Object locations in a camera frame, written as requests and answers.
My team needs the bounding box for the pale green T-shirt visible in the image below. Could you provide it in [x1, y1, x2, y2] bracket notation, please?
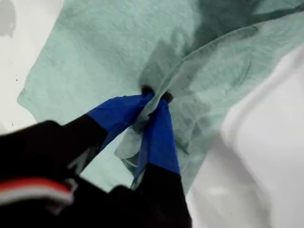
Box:
[17, 0, 304, 194]

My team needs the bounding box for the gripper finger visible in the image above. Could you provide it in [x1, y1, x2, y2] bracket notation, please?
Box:
[60, 87, 155, 176]
[132, 92, 192, 224]

